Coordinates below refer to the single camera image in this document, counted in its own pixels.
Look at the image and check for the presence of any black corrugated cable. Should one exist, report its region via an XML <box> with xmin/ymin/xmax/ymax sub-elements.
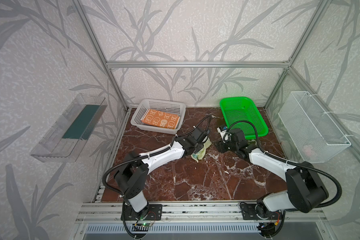
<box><xmin>101</xmin><ymin>115</ymin><xmax>213</xmax><ymax>239</ymax></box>
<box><xmin>223</xmin><ymin>120</ymin><xmax>343</xmax><ymax>238</ymax></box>

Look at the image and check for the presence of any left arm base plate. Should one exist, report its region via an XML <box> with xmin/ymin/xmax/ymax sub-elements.
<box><xmin>121</xmin><ymin>204</ymin><xmax>163</xmax><ymax>221</ymax></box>

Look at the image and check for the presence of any white wire mesh basket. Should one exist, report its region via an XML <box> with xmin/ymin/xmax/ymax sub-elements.
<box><xmin>279</xmin><ymin>91</ymin><xmax>351</xmax><ymax>164</ymax></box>

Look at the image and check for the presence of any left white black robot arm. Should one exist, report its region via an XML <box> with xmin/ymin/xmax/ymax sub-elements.
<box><xmin>114</xmin><ymin>128</ymin><xmax>210</xmax><ymax>214</ymax></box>

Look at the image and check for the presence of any light blue towel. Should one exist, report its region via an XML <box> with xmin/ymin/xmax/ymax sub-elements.
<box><xmin>191</xmin><ymin>138</ymin><xmax>212</xmax><ymax>163</ymax></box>

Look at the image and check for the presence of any white perforated plastic basket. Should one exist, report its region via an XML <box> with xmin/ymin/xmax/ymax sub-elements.
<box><xmin>131</xmin><ymin>99</ymin><xmax>186</xmax><ymax>135</ymax></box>

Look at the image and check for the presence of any left black corrugated cable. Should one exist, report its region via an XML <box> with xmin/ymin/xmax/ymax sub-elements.
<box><xmin>101</xmin><ymin>115</ymin><xmax>213</xmax><ymax>239</ymax></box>

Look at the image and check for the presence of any green perforated plastic basket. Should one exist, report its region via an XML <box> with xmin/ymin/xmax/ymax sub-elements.
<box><xmin>220</xmin><ymin>97</ymin><xmax>269</xmax><ymax>137</ymax></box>

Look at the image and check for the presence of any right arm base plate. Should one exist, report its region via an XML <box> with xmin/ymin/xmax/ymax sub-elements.
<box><xmin>239</xmin><ymin>202</ymin><xmax>282</xmax><ymax>222</ymax></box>

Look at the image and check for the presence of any clear acrylic wall shelf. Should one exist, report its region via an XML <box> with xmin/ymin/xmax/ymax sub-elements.
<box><xmin>30</xmin><ymin>94</ymin><xmax>108</xmax><ymax>163</ymax></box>

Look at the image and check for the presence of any cream orange patterned towel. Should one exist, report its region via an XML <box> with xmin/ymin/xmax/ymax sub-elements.
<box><xmin>141</xmin><ymin>109</ymin><xmax>180</xmax><ymax>129</ymax></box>

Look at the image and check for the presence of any aluminium frame rail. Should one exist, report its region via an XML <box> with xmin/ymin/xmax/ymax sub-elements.
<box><xmin>106</xmin><ymin>61</ymin><xmax>290</xmax><ymax>69</ymax></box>

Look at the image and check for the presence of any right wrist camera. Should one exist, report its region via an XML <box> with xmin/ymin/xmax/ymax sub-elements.
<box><xmin>217</xmin><ymin>125</ymin><xmax>230</xmax><ymax>143</ymax></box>

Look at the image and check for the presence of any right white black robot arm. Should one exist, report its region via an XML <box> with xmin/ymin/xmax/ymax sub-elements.
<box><xmin>216</xmin><ymin>127</ymin><xmax>329</xmax><ymax>213</ymax></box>

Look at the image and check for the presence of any right black corrugated cable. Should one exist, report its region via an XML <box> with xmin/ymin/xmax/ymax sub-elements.
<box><xmin>223</xmin><ymin>120</ymin><xmax>343</xmax><ymax>238</ymax></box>

